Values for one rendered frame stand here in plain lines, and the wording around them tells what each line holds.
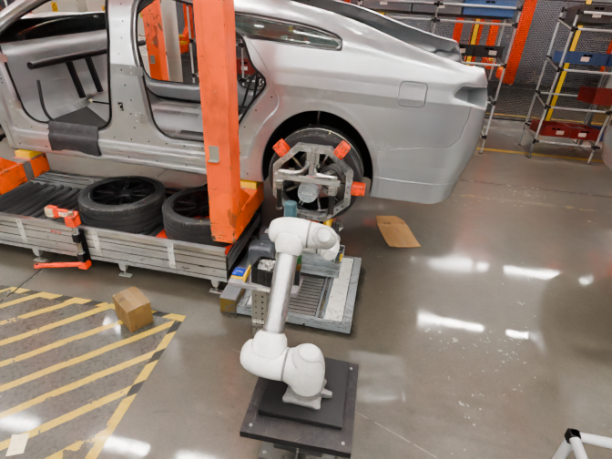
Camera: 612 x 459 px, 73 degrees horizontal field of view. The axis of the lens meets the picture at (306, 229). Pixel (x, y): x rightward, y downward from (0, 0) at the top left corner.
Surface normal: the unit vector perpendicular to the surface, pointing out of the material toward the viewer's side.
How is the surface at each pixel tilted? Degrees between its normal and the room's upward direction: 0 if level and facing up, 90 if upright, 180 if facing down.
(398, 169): 90
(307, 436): 0
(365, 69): 81
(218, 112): 90
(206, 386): 0
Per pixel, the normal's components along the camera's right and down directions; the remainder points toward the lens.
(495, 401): 0.05, -0.86
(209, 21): -0.20, 0.49
